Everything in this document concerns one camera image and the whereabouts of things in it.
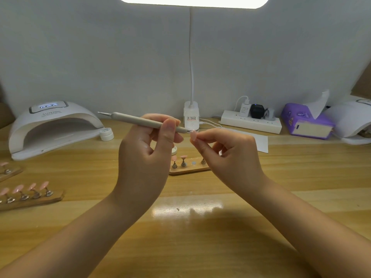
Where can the person's left hand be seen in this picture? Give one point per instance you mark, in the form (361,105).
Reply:
(144,170)

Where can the person's right hand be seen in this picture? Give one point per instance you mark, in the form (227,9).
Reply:
(235,165)

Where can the wooden nail holder strip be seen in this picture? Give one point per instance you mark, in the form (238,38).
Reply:
(188,169)

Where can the grey dotting pen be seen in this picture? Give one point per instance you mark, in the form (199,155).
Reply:
(130,118)

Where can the white nail lamp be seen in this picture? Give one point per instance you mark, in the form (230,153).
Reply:
(52,121)
(353,118)

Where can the wooden stands with pink nails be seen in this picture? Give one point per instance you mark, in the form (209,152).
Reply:
(29,194)

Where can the person's left forearm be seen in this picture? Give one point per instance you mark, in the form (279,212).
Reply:
(55,245)

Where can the person's right forearm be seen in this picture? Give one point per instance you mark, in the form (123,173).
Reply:
(319,235)

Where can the white desk lamp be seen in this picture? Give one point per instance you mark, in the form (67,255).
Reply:
(192,115)

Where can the white paper sheet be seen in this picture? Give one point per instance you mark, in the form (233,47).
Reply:
(261,143)

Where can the white jar lid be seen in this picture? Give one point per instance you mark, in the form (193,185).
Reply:
(174,150)

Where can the white power strip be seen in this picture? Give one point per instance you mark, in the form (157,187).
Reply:
(251,122)

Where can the small closed white jar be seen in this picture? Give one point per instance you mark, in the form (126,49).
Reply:
(106,134)

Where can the white charger plug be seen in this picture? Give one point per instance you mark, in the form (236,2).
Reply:
(246,108)

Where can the black plug adapter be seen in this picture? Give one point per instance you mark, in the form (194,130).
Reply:
(258,111)

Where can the grey plug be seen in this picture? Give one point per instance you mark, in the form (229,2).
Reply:
(271,114)

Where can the purple tissue box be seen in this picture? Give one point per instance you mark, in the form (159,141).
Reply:
(297,122)

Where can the white tissue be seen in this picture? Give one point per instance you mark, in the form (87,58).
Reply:
(319,104)

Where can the brown cardboard box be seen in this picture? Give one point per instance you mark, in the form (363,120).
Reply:
(4,113)

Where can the brown wooden board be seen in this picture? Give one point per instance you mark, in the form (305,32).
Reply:
(362,81)

